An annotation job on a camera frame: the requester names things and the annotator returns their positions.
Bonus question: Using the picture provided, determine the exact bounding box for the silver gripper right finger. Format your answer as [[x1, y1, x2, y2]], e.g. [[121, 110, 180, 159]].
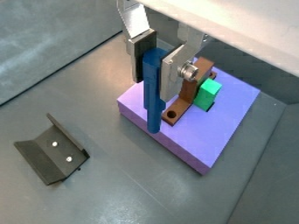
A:
[[160, 23, 206, 102]]

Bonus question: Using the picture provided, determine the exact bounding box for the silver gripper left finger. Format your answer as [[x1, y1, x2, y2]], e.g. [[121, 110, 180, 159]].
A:
[[116, 0, 156, 82]]

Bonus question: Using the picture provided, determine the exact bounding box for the blue cylindrical peg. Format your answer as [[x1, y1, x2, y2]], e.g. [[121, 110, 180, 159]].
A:
[[142, 48, 166, 134]]

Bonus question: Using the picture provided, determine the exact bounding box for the purple board block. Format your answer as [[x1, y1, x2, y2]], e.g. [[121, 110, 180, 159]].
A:
[[116, 57, 261, 176]]

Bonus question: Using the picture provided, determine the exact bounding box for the green U-shaped block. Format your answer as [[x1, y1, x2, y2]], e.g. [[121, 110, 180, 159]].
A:
[[192, 78, 221, 111]]

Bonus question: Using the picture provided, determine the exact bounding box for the black peg holder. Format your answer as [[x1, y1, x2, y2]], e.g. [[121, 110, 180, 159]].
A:
[[13, 114, 89, 186]]

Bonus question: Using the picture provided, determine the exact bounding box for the brown L-shaped bracket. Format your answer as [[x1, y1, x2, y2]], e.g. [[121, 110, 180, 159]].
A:
[[162, 57, 216, 126]]

